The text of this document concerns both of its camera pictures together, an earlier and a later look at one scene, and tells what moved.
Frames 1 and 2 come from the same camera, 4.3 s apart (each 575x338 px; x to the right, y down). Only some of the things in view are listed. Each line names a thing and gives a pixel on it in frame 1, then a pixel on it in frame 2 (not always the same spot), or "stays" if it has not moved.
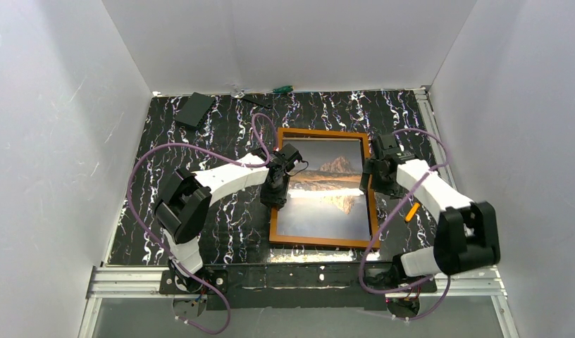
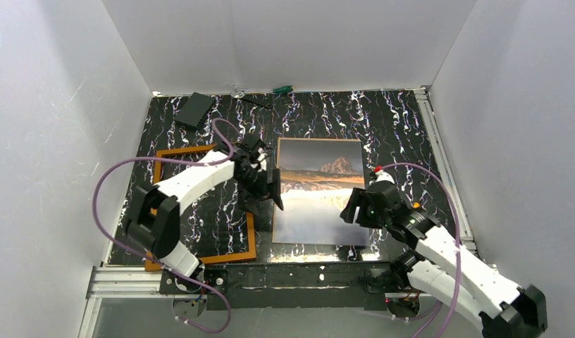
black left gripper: [274, 196] to [260, 185]
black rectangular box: [194, 110] stays
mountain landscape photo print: [323, 198] stays
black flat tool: [263, 99] stays
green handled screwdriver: [285, 89] stays
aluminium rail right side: [443, 165] stays
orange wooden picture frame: [368, 199] to [154, 263]
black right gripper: [375, 179] to [363, 212]
